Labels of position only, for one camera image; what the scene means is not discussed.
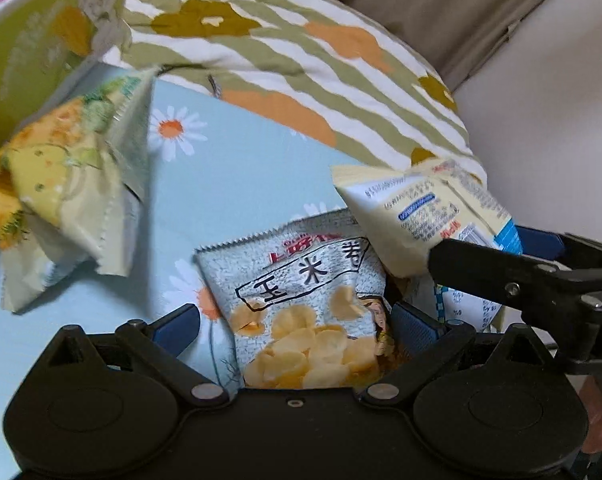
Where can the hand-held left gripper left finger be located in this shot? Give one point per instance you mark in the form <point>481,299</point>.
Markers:
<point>181,327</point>

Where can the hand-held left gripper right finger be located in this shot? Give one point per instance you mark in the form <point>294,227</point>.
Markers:
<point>417,331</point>

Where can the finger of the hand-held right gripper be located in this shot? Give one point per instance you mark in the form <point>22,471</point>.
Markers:
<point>541,242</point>
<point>496,272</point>

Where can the cream yellow snack bag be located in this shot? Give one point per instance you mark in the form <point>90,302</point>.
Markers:
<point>411,210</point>

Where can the grey corn chip bag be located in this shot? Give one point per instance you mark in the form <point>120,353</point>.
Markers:
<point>301,310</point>

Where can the yellow-green cardboard box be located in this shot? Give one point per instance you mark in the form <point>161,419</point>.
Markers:
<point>26,45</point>

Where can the person's right hand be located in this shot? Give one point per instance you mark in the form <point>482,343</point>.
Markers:
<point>595,415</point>

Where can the white blue-print snack bag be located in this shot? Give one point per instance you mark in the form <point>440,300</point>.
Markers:
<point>468,305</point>

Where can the light blue daisy tablecloth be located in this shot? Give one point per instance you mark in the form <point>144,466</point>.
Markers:
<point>231,160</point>

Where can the yellow-green snack bag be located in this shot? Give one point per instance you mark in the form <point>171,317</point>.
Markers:
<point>56,185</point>

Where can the beige curtain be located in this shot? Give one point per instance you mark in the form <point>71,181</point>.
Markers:
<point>431,5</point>

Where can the floral striped duvet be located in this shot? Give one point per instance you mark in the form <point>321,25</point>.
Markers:
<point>291,45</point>

